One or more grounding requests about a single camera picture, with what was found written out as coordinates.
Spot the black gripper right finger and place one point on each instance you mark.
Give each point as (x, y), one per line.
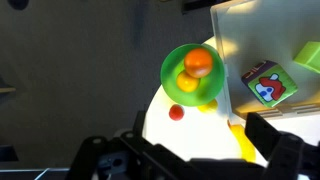
(286, 153)

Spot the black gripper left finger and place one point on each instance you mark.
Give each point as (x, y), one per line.
(133, 156)

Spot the red toy strawberry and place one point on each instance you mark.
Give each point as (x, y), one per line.
(176, 112)

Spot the green plastic bowl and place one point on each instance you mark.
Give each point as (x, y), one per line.
(171, 76)

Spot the yellow toy banana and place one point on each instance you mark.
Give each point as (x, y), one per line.
(245, 143)

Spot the multicolour printed soft cube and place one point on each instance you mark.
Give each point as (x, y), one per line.
(270, 85)

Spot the yellow-green toy fruit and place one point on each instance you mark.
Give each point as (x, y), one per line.
(209, 106)

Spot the yellow round toy fruit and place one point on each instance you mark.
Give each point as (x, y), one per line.
(186, 83)

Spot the lime green cube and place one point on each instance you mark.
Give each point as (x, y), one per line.
(310, 56)

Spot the orange round toy fruit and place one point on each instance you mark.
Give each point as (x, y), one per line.
(198, 62)

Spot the wooden tray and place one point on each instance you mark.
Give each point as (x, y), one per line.
(256, 33)

